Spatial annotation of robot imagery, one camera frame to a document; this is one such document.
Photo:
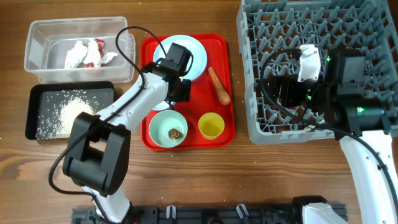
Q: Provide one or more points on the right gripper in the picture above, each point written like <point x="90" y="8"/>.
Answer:
<point x="288" y="83"/>

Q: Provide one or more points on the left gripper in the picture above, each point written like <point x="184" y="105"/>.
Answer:
<point x="185" y="93"/>

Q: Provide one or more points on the light blue plate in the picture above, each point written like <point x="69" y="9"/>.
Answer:
<point x="199" y="56"/>

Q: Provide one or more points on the mint green bowl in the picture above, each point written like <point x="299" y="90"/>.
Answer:
<point x="160" y="125"/>

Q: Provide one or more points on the brown shiitake mushroom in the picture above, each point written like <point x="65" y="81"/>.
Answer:
<point x="175" y="134"/>

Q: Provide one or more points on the orange carrot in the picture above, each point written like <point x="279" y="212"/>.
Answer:
<point x="223" y="96"/>

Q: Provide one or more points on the yellow plastic cup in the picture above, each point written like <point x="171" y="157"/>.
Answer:
<point x="211" y="125"/>

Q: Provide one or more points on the red snack wrapper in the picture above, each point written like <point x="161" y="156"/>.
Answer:
<point x="95" y="54"/>

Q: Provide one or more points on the white tissue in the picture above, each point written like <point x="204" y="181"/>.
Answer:
<point x="77" y="54"/>

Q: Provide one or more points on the pile of white rice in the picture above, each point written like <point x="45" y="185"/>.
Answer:
<point x="58" y="110"/>

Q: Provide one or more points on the light blue bowl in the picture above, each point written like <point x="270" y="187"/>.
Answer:
<point x="161" y="106"/>

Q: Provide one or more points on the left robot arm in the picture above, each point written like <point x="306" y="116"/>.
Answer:
<point x="97" y="154"/>

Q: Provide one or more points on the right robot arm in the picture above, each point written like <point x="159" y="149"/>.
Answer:
<point x="335" y="87"/>

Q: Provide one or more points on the white spoon in rack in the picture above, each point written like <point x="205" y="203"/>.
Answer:
<point x="311" y="127"/>

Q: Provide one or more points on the grey dishwasher rack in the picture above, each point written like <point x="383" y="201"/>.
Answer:
<point x="265" y="27"/>

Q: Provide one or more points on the red serving tray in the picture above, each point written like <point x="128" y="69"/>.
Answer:
<point x="203" y="97"/>

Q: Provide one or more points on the black plastic tray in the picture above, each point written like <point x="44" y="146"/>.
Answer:
<point x="35" y="92"/>

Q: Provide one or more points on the clear plastic bin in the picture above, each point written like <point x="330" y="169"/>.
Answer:
<point x="48" y="42"/>

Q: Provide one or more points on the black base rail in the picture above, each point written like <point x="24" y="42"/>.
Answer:
<point x="280" y="213"/>

